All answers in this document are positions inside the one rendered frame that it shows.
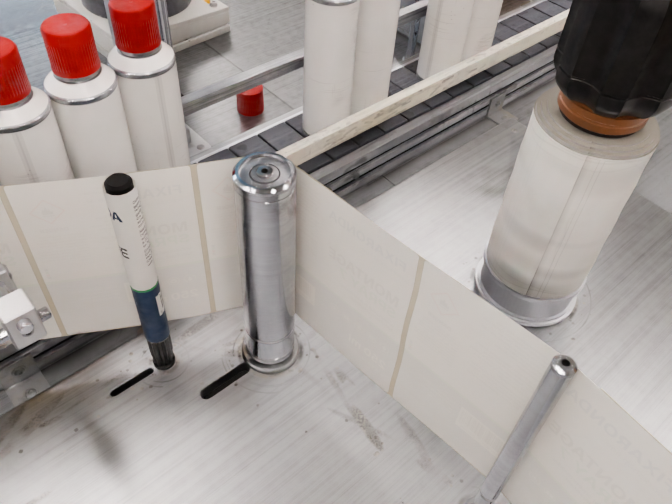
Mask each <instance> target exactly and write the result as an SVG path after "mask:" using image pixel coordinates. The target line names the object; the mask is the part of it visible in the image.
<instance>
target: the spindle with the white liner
mask: <svg viewBox="0 0 672 504"><path fill-rule="evenodd" d="M554 66H555V69H556V76H555V80H556V83H557V85H558V86H556V87H553V88H551V89H549V90H547V91H545V92H544V93H543V94H542V95H540V96H539V97H538V99H537V100H536V102H535V104H534V108H533V111H532V115H531V118H530V121H529V124H528V127H527V130H526V133H525V136H524V138H523V140H522V143H521V146H520V149H519V152H518V155H517V159H516V162H515V166H514V169H513V172H512V174H511V177H510V179H509V182H508V185H507V188H506V191H505V194H504V197H503V201H502V205H501V207H500V210H499V213H498V215H497V218H496V220H495V223H494V226H493V229H492V233H491V236H490V238H489V239H488V241H487V243H486V245H485V248H484V253H483V258H482V259H481V260H480V262H479V263H478V265H477V268H476V271H475V286H476V289H477V292H478V294H479V295H480V297H481V298H483V299H484V300H485V301H487V302H488V303H489V304H491V305H492V306H494V307H495V308H496V309H498V310H499V311H501V312H502V313H503V314H505V315H506V316H508V317H509V318H510V319H512V320H513V321H515V322H516V323H518V324H521V325H525V326H532V327H542V326H549V325H553V324H556V323H558V322H560V321H562V320H563V319H565V318H566V317H567V316H568V315H569V314H570V313H571V311H572V310H573V308H574V306H575V303H576V299H577V294H578V293H579V292H580V291H581V290H582V288H583V287H584V285H585V282H586V280H587V275H588V273H589V271H590V270H591V268H592V266H593V265H594V263H595V261H596V259H597V257H598V255H599V253H600V251H601V249H602V247H603V245H604V243H605V241H606V239H607V238H608V236H609V235H610V233H611V231H612V229H613V227H614V225H615V223H616V222H617V220H618V217H619V215H620V213H621V211H622V209H623V207H624V205H625V204H626V202H627V200H628V199H629V197H630V195H631V194H632V192H633V190H634V188H635V187H636V185H637V183H638V180H639V178H640V176H641V174H642V172H643V170H644V168H645V166H646V165H647V163H648V161H649V159H650V158H651V156H652V154H653V153H654V151H655V149H656V148H657V146H658V144H659V142H660V128H659V124H658V122H657V120H656V119H655V117H654V116H656V115H659V114H661V113H663V112H665V111H667V110H668V109H670V108H671V107H672V0H573V1H572V4H571V7H570V10H569V13H568V16H567V19H566V22H565V25H564V28H563V31H562V33H561V36H560V39H559V42H558V45H557V48H556V51H555V54H554Z"/></svg>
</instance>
